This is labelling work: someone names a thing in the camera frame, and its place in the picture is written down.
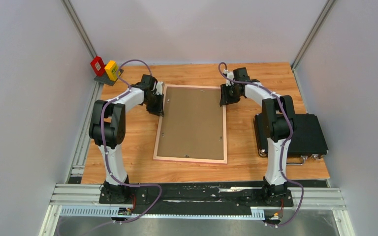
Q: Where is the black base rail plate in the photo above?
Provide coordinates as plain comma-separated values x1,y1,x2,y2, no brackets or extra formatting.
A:
99,181,293,216

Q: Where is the grey backing board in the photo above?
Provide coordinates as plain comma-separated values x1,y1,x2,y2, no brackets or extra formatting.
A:
157,87,225,161

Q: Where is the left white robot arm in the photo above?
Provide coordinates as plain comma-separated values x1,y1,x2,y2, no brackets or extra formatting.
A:
89,74,164,204

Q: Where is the black poker chip case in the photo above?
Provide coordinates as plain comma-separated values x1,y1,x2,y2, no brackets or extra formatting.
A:
253,114,329,166

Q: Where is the wooden picture frame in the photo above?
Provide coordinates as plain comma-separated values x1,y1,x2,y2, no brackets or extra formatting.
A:
153,84,228,165

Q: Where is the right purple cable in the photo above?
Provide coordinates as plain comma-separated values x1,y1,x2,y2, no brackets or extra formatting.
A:
218,62,305,228

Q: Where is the yellow small box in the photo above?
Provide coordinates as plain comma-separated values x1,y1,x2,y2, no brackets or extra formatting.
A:
104,60,121,82

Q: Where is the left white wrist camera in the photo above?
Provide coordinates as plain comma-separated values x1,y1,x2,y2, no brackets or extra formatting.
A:
155,81,164,95

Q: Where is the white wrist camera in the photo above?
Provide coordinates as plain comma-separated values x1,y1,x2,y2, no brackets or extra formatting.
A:
155,81,164,95
224,70,234,86

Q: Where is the red small box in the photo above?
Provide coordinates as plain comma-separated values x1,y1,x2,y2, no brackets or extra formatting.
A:
90,56,105,76

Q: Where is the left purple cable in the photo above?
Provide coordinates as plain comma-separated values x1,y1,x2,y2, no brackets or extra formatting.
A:
99,59,163,225

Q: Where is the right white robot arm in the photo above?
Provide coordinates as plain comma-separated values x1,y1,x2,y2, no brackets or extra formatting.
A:
218,67,295,205

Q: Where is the purple cable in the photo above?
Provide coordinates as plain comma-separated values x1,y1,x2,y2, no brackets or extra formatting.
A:
218,62,305,228
99,59,163,225

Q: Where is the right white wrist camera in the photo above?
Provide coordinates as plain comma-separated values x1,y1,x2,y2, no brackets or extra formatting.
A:
224,70,234,86

